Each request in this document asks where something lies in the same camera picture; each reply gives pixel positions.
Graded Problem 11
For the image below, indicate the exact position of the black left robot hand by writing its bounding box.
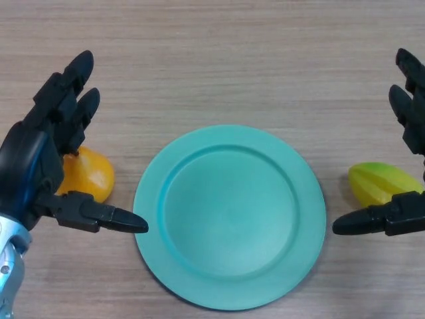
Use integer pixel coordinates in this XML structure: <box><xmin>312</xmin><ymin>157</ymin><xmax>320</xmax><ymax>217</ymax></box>
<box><xmin>0</xmin><ymin>49</ymin><xmax>149</xmax><ymax>235</ymax></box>

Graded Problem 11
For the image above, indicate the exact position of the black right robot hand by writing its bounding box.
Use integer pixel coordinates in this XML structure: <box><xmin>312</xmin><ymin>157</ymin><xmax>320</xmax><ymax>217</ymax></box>
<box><xmin>332</xmin><ymin>48</ymin><xmax>425</xmax><ymax>237</ymax></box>

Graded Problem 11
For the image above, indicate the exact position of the yellow green starfruit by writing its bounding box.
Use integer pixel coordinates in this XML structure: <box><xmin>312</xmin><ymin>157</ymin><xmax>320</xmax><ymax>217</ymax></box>
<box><xmin>347</xmin><ymin>161</ymin><xmax>425</xmax><ymax>207</ymax></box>

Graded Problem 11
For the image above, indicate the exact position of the teal green round plate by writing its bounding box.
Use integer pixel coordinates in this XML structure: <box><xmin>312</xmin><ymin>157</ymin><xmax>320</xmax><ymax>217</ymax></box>
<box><xmin>132</xmin><ymin>124</ymin><xmax>326</xmax><ymax>312</ymax></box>

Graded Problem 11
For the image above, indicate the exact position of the orange yellow pear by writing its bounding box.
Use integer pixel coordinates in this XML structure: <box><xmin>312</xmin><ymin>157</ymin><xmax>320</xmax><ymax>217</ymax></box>
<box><xmin>54</xmin><ymin>146</ymin><xmax>116</xmax><ymax>203</ymax></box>

